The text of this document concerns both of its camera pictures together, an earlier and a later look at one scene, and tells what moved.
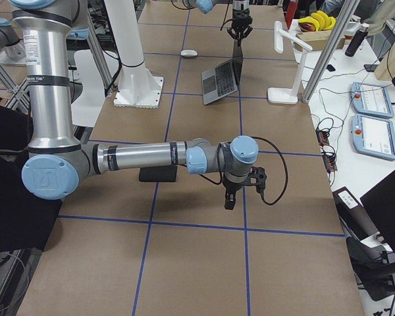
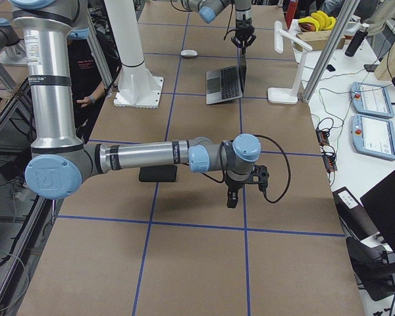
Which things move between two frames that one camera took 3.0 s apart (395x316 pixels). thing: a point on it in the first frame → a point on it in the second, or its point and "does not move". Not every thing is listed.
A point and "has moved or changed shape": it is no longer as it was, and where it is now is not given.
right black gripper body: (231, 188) does not move
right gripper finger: (232, 200) does not move
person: (16, 219) → (89, 90)
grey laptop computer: (224, 78) has moved or changed shape
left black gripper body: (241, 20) does not move
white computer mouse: (189, 53) does not move
